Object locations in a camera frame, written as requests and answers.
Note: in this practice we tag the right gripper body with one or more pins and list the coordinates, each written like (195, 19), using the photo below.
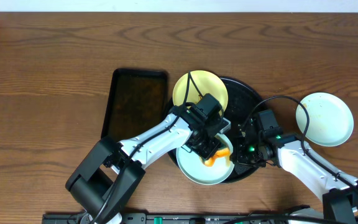
(248, 154)

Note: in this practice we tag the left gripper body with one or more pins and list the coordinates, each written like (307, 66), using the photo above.
(206, 149)

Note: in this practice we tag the green and orange sponge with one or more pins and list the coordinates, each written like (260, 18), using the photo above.
(221, 153)

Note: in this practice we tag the light blue plate front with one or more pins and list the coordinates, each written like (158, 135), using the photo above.
(193, 167)

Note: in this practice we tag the light blue plate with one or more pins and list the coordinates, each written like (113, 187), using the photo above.
(331, 121)
(193, 167)

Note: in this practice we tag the yellow plate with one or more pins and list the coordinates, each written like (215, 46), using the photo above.
(206, 82)

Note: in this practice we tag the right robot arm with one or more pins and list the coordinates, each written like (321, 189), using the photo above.
(337, 190)

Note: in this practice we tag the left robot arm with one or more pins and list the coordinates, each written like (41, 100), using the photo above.
(108, 176)

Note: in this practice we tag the black rectangular tray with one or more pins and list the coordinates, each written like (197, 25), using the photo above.
(135, 103)

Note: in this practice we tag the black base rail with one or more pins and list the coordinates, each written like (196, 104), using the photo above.
(139, 218)

